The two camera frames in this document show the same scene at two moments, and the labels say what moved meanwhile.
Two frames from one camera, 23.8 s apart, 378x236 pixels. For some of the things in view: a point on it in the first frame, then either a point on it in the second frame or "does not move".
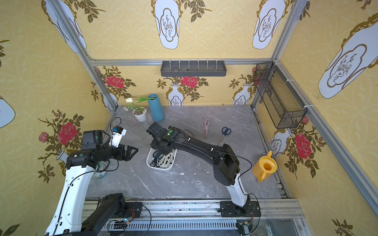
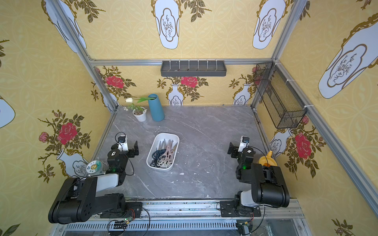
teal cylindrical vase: [156, 108] does not move
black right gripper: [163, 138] to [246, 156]
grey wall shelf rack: [192, 68] does not move
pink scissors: [206, 120] to [168, 156]
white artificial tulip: [130, 100] does not move
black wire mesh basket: [283, 104] does not move
